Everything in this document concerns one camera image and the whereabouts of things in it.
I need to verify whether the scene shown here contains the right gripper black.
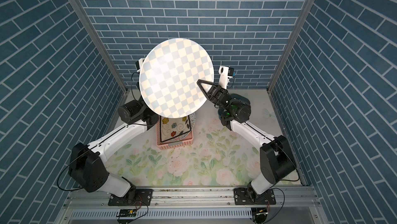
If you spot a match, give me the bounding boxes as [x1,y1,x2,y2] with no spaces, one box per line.
[200,86,239,115]

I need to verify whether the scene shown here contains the blue checkered round plate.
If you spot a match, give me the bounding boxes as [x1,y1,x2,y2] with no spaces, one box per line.
[139,38,215,119]

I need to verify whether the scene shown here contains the square floral plate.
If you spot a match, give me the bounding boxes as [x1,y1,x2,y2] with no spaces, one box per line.
[159,116,192,143]

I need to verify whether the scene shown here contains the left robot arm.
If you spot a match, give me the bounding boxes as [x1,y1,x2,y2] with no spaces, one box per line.
[68,99,160,200]

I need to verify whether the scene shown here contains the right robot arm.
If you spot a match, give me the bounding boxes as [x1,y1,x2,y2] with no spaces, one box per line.
[197,79,297,202]

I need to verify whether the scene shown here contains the round colourful speckled plate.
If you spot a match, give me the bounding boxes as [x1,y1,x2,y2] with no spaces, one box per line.
[171,113,196,145]

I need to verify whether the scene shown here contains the dark green plastic bin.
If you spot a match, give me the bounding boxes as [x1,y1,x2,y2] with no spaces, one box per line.
[230,93,251,105]

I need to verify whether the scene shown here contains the pink perforated plastic basket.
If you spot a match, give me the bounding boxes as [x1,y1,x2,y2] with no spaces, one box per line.
[156,113,196,150]

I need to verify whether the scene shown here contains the small green circuit board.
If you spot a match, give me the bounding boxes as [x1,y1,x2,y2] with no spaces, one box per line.
[116,209,137,219]

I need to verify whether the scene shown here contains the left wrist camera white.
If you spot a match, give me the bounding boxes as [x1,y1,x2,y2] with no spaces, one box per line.
[135,58,145,73]

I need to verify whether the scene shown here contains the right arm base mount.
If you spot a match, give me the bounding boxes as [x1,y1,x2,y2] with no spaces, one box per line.
[233,184,276,205]

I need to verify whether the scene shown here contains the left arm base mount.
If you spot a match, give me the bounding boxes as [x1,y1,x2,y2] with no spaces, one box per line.
[108,177,154,207]

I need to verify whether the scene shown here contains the aluminium rail frame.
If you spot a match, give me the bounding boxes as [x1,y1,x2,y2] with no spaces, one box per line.
[56,186,327,224]

